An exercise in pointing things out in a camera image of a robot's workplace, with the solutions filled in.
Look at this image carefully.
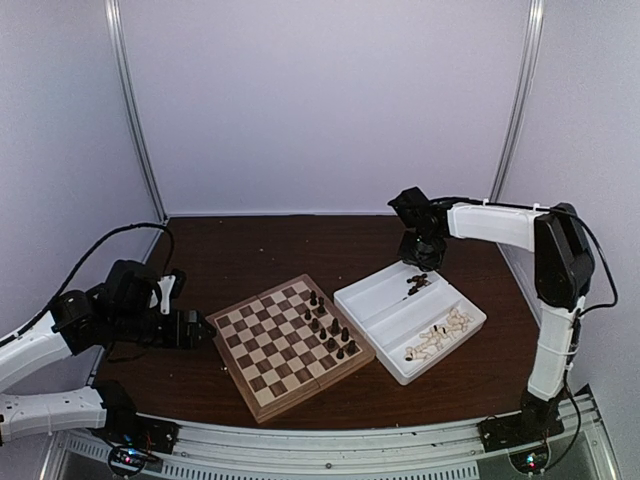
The white chess pieces pile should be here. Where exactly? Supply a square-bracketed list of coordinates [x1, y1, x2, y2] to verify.
[404, 308, 475, 362]

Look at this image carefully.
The white divided plastic tray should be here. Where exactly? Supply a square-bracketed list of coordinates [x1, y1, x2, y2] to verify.
[334, 261, 487, 386]

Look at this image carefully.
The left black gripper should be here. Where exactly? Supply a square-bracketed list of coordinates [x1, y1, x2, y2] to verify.
[110, 308, 215, 349]

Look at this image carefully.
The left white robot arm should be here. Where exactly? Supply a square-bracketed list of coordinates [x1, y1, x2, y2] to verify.
[1, 260, 217, 444]

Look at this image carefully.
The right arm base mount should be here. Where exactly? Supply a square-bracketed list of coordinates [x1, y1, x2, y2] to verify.
[477, 406, 565, 452]

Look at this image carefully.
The dark chess king piece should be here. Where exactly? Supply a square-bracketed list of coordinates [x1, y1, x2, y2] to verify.
[330, 318, 340, 335]

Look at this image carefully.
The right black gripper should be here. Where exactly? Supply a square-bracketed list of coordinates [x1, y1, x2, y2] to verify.
[398, 229, 447, 271]

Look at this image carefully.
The dark chess pieces pile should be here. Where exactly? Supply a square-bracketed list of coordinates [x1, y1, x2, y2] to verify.
[406, 273, 431, 296]

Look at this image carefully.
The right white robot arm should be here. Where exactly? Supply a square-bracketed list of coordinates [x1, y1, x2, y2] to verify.
[388, 187, 595, 442]

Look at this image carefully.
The aluminium frame rail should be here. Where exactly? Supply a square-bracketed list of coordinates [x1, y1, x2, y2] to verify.
[49, 389, 616, 480]

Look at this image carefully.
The wooden chessboard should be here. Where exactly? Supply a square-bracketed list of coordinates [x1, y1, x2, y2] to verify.
[206, 274, 375, 424]

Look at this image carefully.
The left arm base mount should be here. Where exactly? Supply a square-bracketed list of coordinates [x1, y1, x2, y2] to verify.
[90, 414, 179, 454]

